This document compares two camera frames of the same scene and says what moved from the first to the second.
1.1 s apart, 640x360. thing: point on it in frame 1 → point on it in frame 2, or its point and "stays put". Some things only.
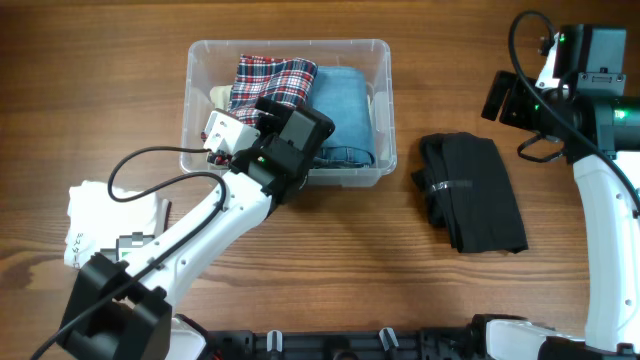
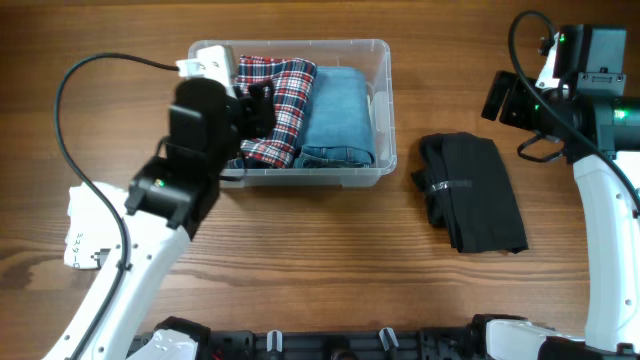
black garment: (466, 191) stays put
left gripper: (272, 121) → (260, 108)
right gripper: (511, 111) stays put
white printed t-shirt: (95, 220) stays put
